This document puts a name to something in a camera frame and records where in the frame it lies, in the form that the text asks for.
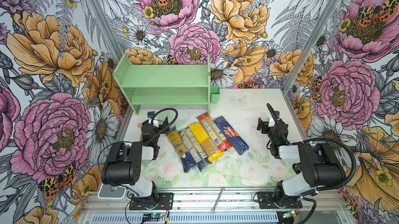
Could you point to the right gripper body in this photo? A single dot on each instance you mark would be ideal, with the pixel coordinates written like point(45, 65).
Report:
point(277, 129)

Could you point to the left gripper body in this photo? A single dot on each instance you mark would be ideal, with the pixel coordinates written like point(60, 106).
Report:
point(153, 127)

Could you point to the spaghetti bag with blue end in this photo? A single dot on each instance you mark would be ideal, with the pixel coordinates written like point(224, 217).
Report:
point(182, 151)

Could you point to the spaghetti bag with white label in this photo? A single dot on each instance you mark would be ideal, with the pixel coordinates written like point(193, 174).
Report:
point(194, 148)

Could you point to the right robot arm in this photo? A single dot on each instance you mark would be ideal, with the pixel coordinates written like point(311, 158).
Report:
point(315, 165)

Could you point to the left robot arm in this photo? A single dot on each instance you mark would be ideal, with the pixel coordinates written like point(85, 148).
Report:
point(121, 174)

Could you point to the green wooden shelf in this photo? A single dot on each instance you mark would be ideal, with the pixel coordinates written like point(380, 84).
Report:
point(163, 84)

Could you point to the green cup on shelf side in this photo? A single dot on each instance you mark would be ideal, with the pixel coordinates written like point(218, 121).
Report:
point(215, 94)

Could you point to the red spaghetti bag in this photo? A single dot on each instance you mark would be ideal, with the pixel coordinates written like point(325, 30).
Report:
point(214, 132)

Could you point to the yellow spaghetti bag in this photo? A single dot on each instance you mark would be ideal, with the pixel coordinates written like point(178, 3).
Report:
point(205, 141)

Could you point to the white grey bin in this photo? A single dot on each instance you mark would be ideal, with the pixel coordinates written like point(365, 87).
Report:
point(108, 192)

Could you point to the small board right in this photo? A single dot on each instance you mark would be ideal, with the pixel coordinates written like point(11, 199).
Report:
point(290, 214)

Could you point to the green circuit board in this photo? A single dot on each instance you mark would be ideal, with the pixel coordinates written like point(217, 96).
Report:
point(152, 217)

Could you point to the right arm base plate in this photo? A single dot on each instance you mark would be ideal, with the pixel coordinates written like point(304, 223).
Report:
point(267, 200)

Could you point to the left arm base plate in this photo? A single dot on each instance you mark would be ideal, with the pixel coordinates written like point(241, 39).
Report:
point(163, 201)

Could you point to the metal rod on rail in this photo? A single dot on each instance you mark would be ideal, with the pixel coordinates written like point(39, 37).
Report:
point(217, 200)

